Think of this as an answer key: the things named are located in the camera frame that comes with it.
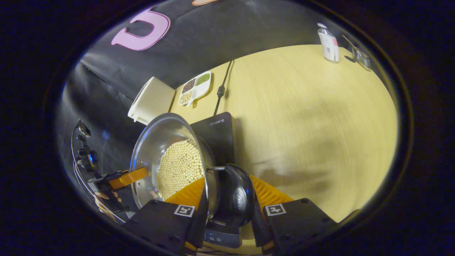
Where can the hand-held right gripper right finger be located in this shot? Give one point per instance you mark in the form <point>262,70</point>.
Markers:
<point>259,227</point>

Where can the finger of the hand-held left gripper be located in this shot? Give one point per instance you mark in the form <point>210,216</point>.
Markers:
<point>128,177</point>

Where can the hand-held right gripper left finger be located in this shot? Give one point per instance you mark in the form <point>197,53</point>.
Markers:
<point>201,224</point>

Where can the pile of yellow soybeans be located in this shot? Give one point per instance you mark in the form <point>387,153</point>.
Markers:
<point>179,167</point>

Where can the black induction cooktop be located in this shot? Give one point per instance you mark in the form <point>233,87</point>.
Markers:
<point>222,142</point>

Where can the white toaster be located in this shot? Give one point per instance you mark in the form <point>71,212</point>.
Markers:
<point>153,99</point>

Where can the white divided dish of beans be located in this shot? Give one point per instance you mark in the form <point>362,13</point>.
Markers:
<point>199,89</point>

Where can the clear bottle with white label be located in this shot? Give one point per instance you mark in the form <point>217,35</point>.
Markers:
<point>328,46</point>

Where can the glass jar with wooden stick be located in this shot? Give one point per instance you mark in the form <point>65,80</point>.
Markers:
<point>362,58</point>

